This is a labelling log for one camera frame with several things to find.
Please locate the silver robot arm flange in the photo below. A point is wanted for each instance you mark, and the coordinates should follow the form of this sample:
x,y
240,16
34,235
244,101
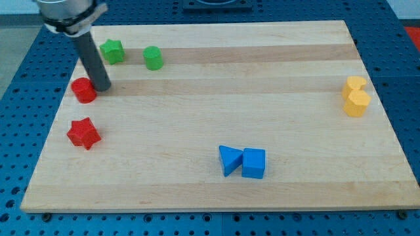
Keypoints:
x,y
71,17

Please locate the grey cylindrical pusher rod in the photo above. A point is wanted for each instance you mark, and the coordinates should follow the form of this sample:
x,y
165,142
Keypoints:
x,y
92,62

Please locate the blue triangle block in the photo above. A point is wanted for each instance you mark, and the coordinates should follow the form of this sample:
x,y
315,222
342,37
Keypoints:
x,y
230,159

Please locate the light wooden board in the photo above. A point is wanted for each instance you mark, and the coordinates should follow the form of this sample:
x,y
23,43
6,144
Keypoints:
x,y
273,85

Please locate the green cylinder block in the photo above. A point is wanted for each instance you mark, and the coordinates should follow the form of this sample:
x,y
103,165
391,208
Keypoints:
x,y
152,58

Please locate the green star block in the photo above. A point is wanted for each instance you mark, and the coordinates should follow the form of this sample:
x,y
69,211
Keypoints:
x,y
112,51

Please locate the red cylinder block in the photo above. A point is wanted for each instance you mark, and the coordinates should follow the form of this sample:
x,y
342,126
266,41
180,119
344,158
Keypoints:
x,y
83,90

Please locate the yellow heart block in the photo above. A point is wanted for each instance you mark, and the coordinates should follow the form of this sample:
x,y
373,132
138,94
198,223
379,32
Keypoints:
x,y
353,83

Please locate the blue cube block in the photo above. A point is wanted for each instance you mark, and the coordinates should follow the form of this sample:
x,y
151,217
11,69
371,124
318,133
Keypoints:
x,y
254,163

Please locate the red star block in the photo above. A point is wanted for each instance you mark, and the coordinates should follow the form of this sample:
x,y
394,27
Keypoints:
x,y
83,133

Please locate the yellow hexagon block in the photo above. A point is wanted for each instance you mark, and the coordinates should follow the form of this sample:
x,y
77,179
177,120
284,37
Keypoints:
x,y
356,103

